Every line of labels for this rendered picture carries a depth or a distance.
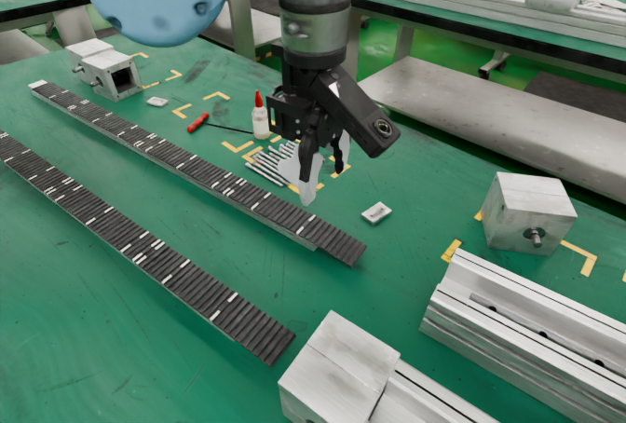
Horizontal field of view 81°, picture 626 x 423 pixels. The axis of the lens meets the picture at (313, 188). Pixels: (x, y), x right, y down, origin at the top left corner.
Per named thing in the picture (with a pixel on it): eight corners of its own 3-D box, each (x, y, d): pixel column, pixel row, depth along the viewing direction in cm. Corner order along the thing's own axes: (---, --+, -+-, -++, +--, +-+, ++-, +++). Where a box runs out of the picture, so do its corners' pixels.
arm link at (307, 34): (363, 1, 39) (320, 21, 34) (360, 44, 42) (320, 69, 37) (306, -10, 43) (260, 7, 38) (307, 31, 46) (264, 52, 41)
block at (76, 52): (71, 81, 110) (56, 49, 103) (106, 68, 116) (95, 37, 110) (88, 90, 105) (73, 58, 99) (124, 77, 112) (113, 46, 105)
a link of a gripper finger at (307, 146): (310, 172, 51) (322, 111, 47) (320, 177, 50) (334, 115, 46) (290, 181, 47) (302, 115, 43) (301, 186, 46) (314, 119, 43)
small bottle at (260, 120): (273, 133, 89) (268, 88, 81) (265, 142, 86) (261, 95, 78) (259, 129, 90) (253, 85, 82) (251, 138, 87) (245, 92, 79)
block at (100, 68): (86, 96, 103) (71, 62, 97) (122, 81, 110) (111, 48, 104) (107, 106, 99) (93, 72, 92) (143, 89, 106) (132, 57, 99)
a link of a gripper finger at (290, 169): (280, 192, 54) (291, 132, 51) (313, 209, 52) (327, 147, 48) (266, 198, 52) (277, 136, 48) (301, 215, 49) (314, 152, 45)
